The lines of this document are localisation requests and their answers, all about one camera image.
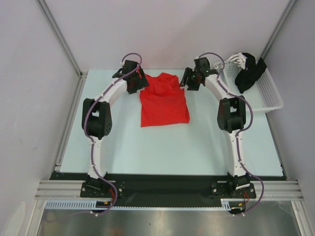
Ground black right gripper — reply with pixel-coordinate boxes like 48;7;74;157
179;67;201;91

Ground red tank top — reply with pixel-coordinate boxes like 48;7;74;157
139;72;190;127

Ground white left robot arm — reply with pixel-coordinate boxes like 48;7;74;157
82;59;149;179

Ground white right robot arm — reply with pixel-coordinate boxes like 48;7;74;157
180;54;246;177

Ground white striped tank top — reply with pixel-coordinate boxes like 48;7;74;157
214;53;247;70

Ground black tank top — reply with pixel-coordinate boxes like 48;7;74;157
234;53;267;94

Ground white plastic basket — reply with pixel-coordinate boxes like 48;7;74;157
221;62;284;113

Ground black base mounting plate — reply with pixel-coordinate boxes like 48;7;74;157
50;172;286;206

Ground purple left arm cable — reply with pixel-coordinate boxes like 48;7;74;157
83;52;144;217

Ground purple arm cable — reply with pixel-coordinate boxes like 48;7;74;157
83;52;144;217
195;52;266;217

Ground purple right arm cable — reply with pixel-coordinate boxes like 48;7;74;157
195;52;266;217

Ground aluminium frame rail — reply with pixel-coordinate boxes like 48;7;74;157
35;71;88;198

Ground white slotted cable duct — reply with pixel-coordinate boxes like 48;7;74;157
45;199;245;211

